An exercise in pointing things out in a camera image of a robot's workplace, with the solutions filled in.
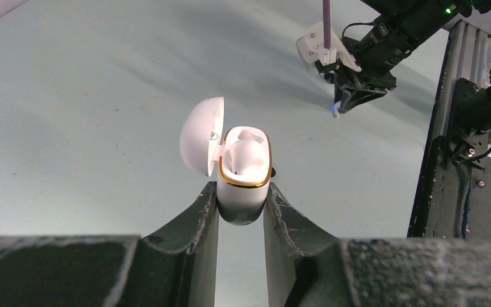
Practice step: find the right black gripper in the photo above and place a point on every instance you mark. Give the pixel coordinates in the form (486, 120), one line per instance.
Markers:
(392, 39)

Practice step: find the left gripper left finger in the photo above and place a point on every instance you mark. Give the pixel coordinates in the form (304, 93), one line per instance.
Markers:
(173, 266)

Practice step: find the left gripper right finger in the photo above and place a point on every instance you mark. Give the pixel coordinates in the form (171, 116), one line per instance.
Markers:
(307, 266)

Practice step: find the white earbud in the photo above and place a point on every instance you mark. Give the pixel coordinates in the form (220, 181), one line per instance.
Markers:
(246, 157)
(336, 109)

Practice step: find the white earbud charging case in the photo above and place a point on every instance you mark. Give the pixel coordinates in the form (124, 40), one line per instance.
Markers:
(204, 148)

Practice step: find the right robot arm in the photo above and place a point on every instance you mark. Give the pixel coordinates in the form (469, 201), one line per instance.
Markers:
(453, 8)

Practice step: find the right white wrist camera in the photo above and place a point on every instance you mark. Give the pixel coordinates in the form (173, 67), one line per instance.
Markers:
(318, 58)

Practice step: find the aluminium frame rail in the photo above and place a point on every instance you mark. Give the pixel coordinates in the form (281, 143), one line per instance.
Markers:
(482, 51)

